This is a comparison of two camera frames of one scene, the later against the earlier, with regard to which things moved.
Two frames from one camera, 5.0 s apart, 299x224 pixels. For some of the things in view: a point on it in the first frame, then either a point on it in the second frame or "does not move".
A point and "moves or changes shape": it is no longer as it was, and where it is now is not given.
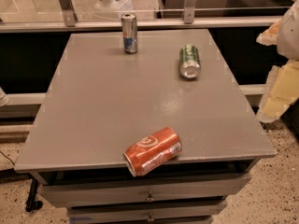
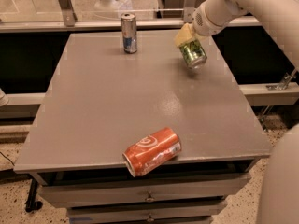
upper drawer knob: [149, 197] does not move
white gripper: [289, 37] -> [205, 22]
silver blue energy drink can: [129, 29] does not move
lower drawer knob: [150, 219] does not move
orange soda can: [153, 152] does not move
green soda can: [190, 61] moves or changes shape
